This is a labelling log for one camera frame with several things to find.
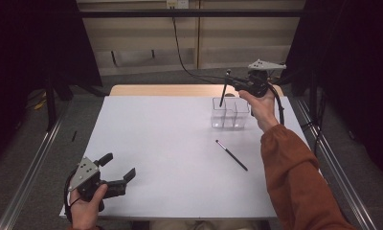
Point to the wooden table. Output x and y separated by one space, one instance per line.
167 90

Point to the person's left hand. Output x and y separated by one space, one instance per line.
84 212

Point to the dark curtain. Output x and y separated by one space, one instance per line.
30 48
355 64

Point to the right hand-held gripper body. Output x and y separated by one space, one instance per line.
258 80

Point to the person's right hand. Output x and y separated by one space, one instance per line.
263 110

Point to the dark round table grommet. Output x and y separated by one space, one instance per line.
230 95

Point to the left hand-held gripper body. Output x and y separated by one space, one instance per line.
84 172

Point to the black horizontal bar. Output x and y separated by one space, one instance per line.
180 13

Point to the white wall socket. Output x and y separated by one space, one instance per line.
177 4

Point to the black makeup brush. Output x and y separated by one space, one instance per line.
231 155
224 92

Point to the small black stick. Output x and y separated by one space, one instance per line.
74 136

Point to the black metal stand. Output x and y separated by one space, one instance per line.
314 96
50 105

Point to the clear plastic organizer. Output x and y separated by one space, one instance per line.
232 115

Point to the white table cover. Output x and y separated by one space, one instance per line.
167 166

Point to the aluminium rail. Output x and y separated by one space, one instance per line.
349 188
27 179

